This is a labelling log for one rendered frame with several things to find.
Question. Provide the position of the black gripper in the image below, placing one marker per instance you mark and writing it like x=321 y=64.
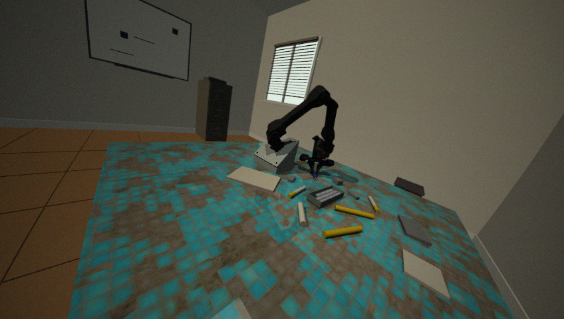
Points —
x=312 y=160

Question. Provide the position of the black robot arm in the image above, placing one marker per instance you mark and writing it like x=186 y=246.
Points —
x=316 y=98

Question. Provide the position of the grey keyboard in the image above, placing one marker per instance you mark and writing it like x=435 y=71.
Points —
x=325 y=196

